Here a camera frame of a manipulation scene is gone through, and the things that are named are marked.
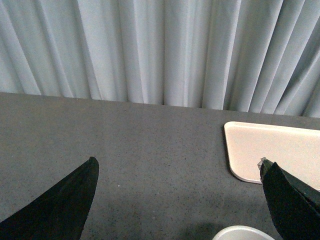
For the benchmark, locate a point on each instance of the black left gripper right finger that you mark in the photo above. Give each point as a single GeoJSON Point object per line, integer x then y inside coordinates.
{"type": "Point", "coordinates": [294, 206]}

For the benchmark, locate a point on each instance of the white smiley face mug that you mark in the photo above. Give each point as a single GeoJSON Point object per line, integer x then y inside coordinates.
{"type": "Point", "coordinates": [241, 232]}

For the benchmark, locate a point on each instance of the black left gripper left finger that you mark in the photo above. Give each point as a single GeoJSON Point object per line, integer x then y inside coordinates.
{"type": "Point", "coordinates": [60, 213]}

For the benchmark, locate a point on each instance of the pale grey pleated curtain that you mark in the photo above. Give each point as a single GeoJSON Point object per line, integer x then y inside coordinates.
{"type": "Point", "coordinates": [259, 56]}

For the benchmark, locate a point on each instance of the beige rectangular plastic tray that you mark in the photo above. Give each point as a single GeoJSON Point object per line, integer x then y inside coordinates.
{"type": "Point", "coordinates": [295, 150]}

